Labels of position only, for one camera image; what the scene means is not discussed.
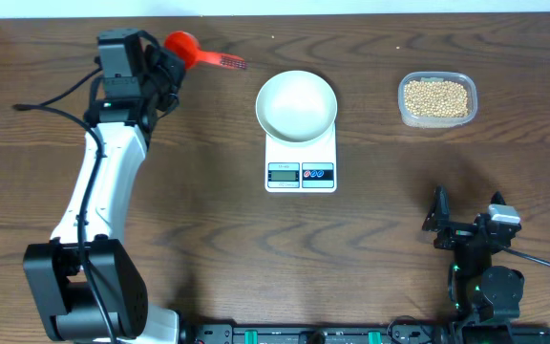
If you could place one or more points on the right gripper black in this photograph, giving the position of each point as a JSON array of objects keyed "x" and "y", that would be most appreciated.
[{"x": 438, "y": 218}]

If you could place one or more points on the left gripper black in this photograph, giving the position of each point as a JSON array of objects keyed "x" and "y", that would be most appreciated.
[{"x": 174, "y": 66}]

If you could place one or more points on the red measuring scoop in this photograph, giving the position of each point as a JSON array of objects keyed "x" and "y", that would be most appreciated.
[{"x": 188, "y": 48}]

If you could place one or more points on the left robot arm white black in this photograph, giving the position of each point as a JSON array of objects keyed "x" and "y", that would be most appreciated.
[{"x": 84, "y": 284}]

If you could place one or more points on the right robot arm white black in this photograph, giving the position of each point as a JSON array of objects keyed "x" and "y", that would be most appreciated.
[{"x": 486, "y": 296}]

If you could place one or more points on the white bowl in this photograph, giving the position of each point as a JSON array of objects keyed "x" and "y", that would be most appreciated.
[{"x": 296, "y": 107}]

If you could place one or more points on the white digital kitchen scale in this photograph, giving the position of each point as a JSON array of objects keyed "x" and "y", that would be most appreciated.
[{"x": 308, "y": 168}]

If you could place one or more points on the clear plastic container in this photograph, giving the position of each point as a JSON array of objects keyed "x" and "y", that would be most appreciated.
[{"x": 438, "y": 123}]

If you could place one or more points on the soybeans pile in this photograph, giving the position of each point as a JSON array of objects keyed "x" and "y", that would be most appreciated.
[{"x": 436, "y": 99}]

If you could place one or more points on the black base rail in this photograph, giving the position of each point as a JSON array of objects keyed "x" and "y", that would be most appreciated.
[{"x": 404, "y": 333}]

